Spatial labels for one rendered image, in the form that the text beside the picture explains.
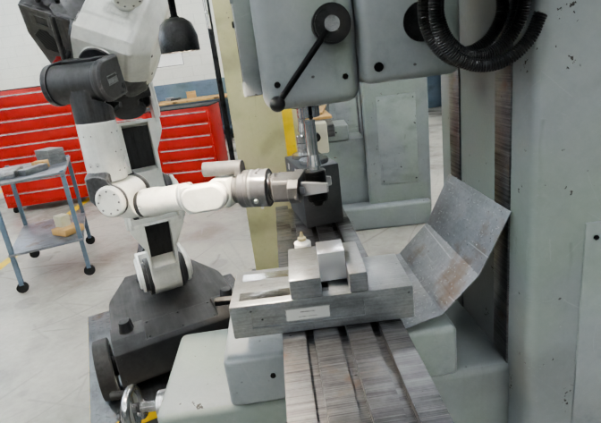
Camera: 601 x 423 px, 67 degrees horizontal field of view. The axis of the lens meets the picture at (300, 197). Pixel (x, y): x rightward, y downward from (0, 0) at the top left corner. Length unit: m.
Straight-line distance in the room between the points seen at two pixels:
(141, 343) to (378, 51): 1.18
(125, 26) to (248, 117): 1.58
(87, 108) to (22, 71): 10.02
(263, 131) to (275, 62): 1.86
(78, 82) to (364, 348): 0.83
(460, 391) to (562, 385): 0.20
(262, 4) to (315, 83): 0.17
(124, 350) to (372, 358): 0.99
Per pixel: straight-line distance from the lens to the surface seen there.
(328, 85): 0.89
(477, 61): 0.78
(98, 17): 1.25
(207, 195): 1.04
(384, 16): 0.89
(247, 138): 2.74
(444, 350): 1.07
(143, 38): 1.24
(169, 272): 1.77
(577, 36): 0.91
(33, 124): 6.21
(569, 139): 0.92
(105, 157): 1.17
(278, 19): 0.89
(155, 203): 1.13
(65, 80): 1.17
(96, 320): 2.28
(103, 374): 1.64
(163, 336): 1.63
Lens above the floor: 1.40
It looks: 17 degrees down
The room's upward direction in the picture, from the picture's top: 7 degrees counter-clockwise
